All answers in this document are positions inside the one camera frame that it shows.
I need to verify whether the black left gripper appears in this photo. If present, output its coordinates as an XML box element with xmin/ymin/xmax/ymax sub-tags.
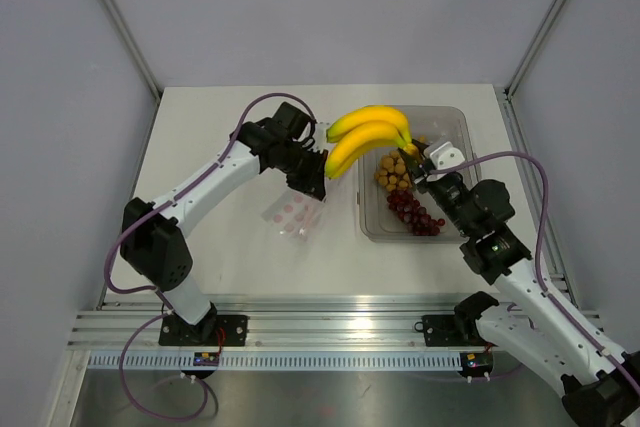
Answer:
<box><xmin>278</xmin><ymin>143</ymin><xmax>329</xmax><ymax>203</ymax></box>

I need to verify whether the clear red-dotted zip bag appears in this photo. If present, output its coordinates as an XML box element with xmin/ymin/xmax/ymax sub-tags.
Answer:
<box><xmin>261</xmin><ymin>189</ymin><xmax>327</xmax><ymax>242</ymax></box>

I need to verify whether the yellow banana bunch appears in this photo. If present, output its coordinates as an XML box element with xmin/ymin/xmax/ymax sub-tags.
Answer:
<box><xmin>325</xmin><ymin>105</ymin><xmax>419</xmax><ymax>180</ymax></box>

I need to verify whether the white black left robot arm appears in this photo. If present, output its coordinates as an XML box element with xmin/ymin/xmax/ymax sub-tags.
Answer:
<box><xmin>118</xmin><ymin>102</ymin><xmax>328</xmax><ymax>347</ymax></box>

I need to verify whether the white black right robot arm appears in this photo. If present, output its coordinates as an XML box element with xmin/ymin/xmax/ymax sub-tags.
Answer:
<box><xmin>401</xmin><ymin>142</ymin><xmax>639</xmax><ymax>426</ymax></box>

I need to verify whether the brown longan bunch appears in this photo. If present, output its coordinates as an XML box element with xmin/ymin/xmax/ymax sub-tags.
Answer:
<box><xmin>374</xmin><ymin>150</ymin><xmax>412</xmax><ymax>193</ymax></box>

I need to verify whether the clear grey plastic bin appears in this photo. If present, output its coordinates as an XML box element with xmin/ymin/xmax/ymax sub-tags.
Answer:
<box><xmin>356</xmin><ymin>105</ymin><xmax>489</xmax><ymax>244</ymax></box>

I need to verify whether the red grape bunch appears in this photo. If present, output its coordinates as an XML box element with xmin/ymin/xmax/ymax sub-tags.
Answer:
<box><xmin>386</xmin><ymin>190</ymin><xmax>446</xmax><ymax>237</ymax></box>

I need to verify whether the left small circuit board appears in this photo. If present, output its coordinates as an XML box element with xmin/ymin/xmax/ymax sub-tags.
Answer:
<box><xmin>193</xmin><ymin>352</ymin><xmax>220</xmax><ymax>367</ymax></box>

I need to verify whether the small circuit board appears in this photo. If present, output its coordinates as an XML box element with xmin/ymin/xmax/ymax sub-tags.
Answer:
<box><xmin>461</xmin><ymin>352</ymin><xmax>494</xmax><ymax>376</ymax></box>
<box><xmin>193</xmin><ymin>352</ymin><xmax>220</xmax><ymax>367</ymax></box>

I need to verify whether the right small circuit board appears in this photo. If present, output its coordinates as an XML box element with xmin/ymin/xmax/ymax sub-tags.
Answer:
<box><xmin>461</xmin><ymin>352</ymin><xmax>494</xmax><ymax>376</ymax></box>

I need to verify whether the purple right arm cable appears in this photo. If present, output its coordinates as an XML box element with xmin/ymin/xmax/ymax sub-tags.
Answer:
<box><xmin>424</xmin><ymin>150</ymin><xmax>640</xmax><ymax>398</ymax></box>

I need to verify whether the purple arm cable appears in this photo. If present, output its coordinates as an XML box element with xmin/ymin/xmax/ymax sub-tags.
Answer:
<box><xmin>103</xmin><ymin>92</ymin><xmax>316</xmax><ymax>421</ymax></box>
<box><xmin>424</xmin><ymin>150</ymin><xmax>640</xmax><ymax>398</ymax></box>

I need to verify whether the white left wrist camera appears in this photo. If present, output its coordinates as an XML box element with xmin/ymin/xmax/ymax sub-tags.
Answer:
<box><xmin>300</xmin><ymin>122</ymin><xmax>330</xmax><ymax>152</ymax></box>

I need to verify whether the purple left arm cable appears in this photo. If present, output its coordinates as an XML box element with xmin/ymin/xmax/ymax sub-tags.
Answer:
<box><xmin>103</xmin><ymin>92</ymin><xmax>316</xmax><ymax>421</ymax></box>

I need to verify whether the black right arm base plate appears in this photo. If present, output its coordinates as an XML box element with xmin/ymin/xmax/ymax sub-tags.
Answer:
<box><xmin>413</xmin><ymin>314</ymin><xmax>488</xmax><ymax>347</ymax></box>

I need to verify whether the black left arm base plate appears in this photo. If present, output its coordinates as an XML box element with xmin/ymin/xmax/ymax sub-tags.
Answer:
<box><xmin>158</xmin><ymin>315</ymin><xmax>248</xmax><ymax>347</ymax></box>

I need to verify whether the aluminium mounting rail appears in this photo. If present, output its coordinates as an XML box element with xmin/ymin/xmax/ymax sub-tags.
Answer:
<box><xmin>69</xmin><ymin>294</ymin><xmax>610</xmax><ymax>373</ymax></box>

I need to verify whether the right aluminium frame post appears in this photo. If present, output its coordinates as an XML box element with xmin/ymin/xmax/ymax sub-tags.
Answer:
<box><xmin>504</xmin><ymin>0</ymin><xmax>570</xmax><ymax>101</ymax></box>

